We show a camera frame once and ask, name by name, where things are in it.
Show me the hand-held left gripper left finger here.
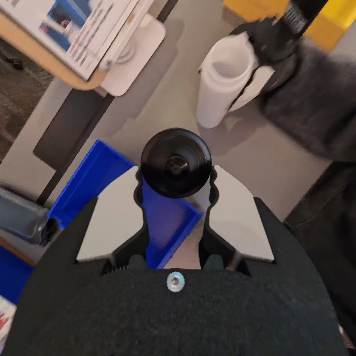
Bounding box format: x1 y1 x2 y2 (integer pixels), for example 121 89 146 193
76 166 150 268

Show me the yellow plastic bin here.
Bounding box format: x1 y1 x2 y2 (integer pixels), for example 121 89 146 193
222 0 356 53

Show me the person's right forearm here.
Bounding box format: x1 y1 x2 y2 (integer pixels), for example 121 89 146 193
259 42 356 162

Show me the printed instruction sheet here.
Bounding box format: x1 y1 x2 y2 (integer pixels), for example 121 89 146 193
0 0 139 81

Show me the grey folded pouch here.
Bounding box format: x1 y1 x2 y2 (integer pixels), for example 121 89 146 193
0 186 59 247

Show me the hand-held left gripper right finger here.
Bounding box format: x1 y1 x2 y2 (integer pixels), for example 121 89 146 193
199 165 275 270

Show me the instruction sheet on stand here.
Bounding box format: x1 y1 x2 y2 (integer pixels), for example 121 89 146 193
0 0 167 97

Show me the white plastic bottle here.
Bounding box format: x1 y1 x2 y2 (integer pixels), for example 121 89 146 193
196 35 260 129

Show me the person's leg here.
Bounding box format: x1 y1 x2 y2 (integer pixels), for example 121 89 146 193
284 161 356 348

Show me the black bottle lid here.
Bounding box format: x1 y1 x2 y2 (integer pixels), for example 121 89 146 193
140 128 212 199

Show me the white red printed paper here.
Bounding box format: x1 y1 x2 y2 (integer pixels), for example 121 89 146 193
0 296 17 342

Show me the blue plastic bin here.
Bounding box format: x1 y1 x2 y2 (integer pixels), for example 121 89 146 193
47 139 203 270
0 246 35 305

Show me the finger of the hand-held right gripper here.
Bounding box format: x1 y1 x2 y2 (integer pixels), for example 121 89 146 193
228 65 276 112
228 31 252 46

